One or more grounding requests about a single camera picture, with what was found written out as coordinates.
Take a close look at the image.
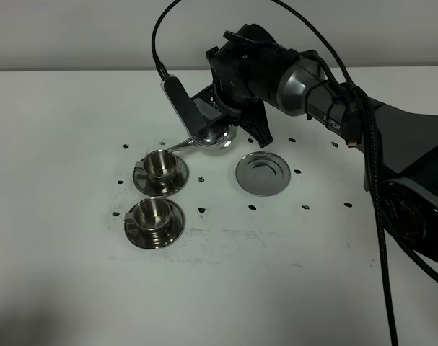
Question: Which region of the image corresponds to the black braided cable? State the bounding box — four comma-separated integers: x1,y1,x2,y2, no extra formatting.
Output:
152,0,438,346

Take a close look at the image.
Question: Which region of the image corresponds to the far steel saucer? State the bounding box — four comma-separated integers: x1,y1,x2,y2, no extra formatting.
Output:
133,150,189,197

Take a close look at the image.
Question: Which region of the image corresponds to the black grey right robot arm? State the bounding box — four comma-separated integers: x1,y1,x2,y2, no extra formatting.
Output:
186,24,438,263

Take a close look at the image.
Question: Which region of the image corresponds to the steel teapot saucer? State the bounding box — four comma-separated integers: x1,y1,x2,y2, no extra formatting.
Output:
235,151,291,197

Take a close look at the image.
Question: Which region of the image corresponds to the stainless steel teapot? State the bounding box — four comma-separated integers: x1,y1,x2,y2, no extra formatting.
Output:
167,123,237,153

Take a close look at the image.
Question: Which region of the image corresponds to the steel teacup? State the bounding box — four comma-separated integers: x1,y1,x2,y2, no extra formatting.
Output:
124,198,172,231
134,149,179,185

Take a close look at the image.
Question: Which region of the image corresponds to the near steel saucer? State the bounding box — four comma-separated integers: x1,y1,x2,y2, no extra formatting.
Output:
124,197,185,249

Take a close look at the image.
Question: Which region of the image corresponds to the near steel teacup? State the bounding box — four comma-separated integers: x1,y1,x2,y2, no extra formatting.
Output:
124,198,172,231

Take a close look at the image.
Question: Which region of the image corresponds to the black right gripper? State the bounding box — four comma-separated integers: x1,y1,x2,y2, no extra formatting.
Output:
192,46,273,148

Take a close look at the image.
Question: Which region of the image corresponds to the far steel teacup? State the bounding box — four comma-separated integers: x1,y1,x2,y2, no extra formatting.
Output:
134,149,179,185

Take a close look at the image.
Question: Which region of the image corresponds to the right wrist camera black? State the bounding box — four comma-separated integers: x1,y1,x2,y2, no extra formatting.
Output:
162,75,224,136

